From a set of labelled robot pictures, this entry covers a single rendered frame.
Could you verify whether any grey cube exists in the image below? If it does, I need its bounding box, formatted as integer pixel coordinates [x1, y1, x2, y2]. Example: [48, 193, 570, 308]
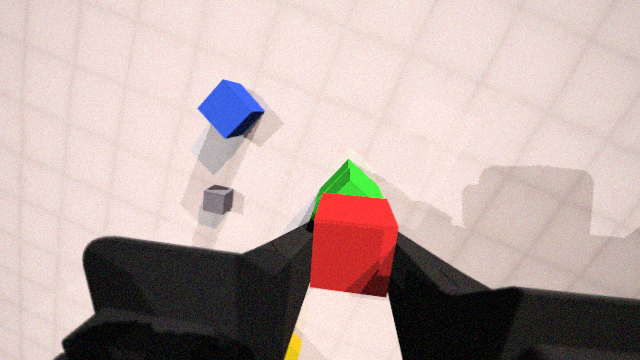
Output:
[203, 185, 234, 215]

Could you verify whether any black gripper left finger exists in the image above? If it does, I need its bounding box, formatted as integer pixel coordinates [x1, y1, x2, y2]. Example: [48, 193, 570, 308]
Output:
[82, 220, 314, 360]

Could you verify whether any blue block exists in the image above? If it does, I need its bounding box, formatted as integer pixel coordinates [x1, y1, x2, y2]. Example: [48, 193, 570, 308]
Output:
[197, 79, 265, 139]

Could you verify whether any dark green block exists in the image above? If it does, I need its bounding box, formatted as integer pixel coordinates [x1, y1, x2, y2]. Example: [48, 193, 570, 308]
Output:
[315, 159, 382, 203]
[309, 167, 385, 221]

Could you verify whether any yellow cube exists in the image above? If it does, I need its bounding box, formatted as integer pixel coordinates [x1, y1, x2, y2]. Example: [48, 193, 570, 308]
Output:
[285, 333, 302, 360]

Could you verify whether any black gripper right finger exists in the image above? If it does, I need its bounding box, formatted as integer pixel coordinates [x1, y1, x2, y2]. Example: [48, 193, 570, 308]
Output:
[387, 232, 640, 360]

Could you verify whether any red block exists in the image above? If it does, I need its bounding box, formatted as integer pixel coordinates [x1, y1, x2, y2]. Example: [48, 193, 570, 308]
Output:
[310, 193, 399, 298]

